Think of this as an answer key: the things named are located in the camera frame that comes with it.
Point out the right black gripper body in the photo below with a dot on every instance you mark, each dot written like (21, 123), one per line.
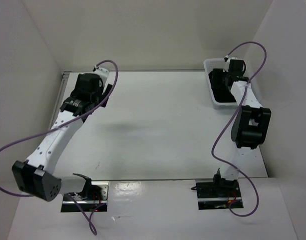
(229, 73)

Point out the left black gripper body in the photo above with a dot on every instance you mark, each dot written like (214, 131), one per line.
(99, 94)

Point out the black skirt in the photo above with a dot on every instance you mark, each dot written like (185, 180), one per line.
(231, 99)

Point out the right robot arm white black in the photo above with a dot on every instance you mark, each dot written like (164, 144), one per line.
(250, 123)

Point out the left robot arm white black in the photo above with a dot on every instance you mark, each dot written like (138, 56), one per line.
(34, 176)

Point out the white plastic perforated basket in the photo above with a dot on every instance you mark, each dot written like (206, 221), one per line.
(241, 91)

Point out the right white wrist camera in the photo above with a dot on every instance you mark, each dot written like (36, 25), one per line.
(227, 60)

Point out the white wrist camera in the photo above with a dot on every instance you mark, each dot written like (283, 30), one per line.
(227, 60)
(102, 72)

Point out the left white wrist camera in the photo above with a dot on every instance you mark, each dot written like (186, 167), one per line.
(102, 72)

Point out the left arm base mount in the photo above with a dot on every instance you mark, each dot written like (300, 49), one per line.
(94, 201)

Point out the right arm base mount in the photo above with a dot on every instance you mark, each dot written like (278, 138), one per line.
(211, 198)

